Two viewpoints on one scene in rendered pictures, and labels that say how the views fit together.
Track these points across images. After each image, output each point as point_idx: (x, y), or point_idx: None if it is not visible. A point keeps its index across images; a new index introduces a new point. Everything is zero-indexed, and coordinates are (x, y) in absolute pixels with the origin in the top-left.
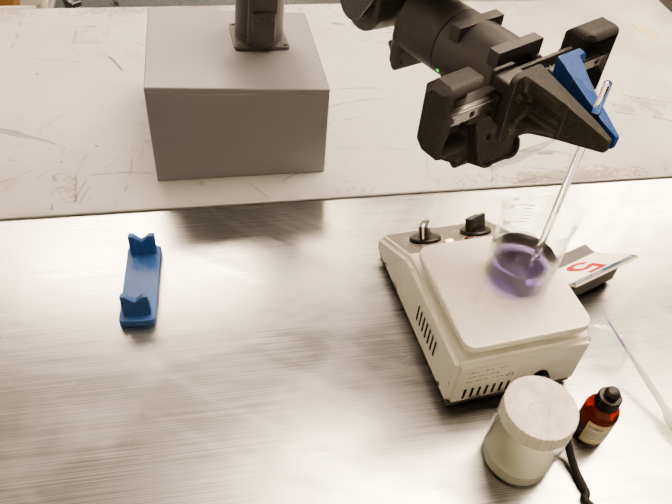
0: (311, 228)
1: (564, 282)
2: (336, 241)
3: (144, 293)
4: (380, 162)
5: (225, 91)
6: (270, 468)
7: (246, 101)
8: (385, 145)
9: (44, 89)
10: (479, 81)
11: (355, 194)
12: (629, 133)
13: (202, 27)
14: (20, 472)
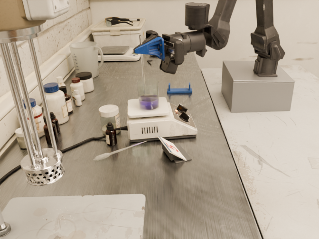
0: (201, 110)
1: (145, 114)
2: (195, 113)
3: (169, 84)
4: (239, 122)
5: (226, 68)
6: (124, 104)
7: (227, 74)
8: (251, 124)
9: None
10: (149, 32)
11: (219, 117)
12: (292, 198)
13: None
14: (135, 86)
